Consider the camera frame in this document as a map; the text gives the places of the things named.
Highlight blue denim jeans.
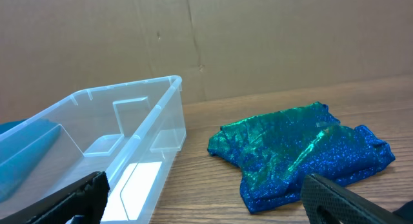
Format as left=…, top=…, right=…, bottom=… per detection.
left=1, top=119, right=61, bottom=202

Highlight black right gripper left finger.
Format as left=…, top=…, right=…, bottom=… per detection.
left=0, top=171, right=110, bottom=224

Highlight clear plastic storage bin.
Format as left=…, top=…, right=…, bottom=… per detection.
left=1, top=76, right=186, bottom=223

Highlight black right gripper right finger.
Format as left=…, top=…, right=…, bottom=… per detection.
left=300, top=174, right=412, bottom=224

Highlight cardboard back wall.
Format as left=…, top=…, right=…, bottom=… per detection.
left=1, top=0, right=412, bottom=121

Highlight sparkly blue green garment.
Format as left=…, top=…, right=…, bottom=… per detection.
left=207, top=102, right=396, bottom=214

